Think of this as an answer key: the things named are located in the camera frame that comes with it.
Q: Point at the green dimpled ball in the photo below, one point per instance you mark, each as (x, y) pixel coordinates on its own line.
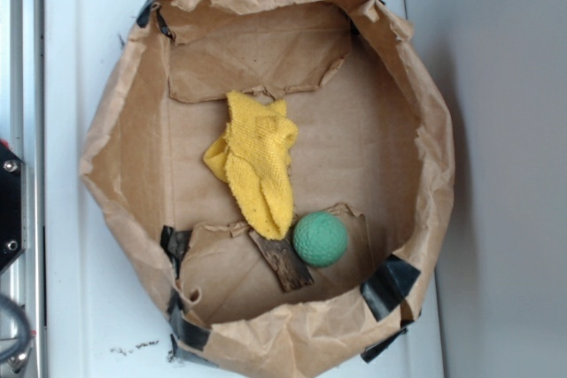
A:
(320, 239)

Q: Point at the yellow knitted cloth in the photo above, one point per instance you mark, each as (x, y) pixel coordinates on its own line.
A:
(253, 157)

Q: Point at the brown paper bag tray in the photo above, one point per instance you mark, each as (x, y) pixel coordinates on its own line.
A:
(375, 148)

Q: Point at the dark wood bark piece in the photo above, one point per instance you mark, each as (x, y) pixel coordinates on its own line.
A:
(291, 271)

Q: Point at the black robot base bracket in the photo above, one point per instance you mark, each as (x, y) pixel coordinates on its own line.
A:
(13, 240)

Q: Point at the aluminium frame rail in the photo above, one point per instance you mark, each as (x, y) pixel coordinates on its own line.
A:
(22, 127)

